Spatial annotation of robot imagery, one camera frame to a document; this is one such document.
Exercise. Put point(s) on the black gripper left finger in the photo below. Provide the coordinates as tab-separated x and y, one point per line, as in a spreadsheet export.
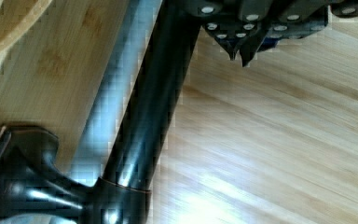
236	25

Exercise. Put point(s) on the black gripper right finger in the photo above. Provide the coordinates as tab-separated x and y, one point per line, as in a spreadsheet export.
280	19

